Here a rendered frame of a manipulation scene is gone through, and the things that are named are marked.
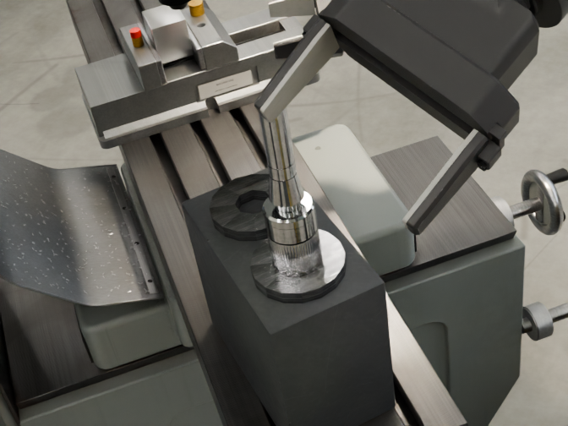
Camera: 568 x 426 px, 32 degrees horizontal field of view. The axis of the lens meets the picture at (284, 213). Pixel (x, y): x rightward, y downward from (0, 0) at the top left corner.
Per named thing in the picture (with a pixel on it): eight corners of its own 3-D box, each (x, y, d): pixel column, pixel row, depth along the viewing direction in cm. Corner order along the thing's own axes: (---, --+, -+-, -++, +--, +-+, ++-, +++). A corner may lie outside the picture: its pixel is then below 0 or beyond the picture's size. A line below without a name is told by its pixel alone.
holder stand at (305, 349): (303, 281, 118) (281, 150, 105) (397, 407, 102) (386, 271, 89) (211, 322, 115) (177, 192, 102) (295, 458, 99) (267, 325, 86)
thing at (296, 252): (262, 262, 92) (253, 215, 88) (296, 235, 94) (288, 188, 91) (297, 283, 89) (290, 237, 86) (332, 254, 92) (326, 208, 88)
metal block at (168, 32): (182, 36, 149) (174, 1, 145) (193, 54, 144) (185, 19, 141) (150, 46, 148) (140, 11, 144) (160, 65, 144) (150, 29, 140)
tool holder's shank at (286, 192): (263, 206, 88) (243, 104, 80) (287, 188, 89) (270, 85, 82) (288, 221, 86) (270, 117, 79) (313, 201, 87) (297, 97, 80)
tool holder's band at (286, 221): (253, 215, 88) (251, 208, 88) (288, 188, 91) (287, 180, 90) (290, 237, 86) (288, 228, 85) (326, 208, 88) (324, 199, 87)
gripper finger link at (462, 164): (400, 217, 50) (476, 125, 51) (406, 230, 53) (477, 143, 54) (424, 236, 50) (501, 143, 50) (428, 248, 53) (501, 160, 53)
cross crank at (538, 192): (544, 200, 176) (548, 149, 169) (581, 240, 168) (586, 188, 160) (465, 227, 174) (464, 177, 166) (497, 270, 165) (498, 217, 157)
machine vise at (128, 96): (288, 36, 161) (280, -25, 154) (322, 80, 150) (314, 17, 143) (82, 100, 154) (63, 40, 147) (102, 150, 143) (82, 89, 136)
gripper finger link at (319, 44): (273, 127, 56) (341, 45, 57) (260, 109, 53) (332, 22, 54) (253, 111, 57) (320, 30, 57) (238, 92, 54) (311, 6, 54)
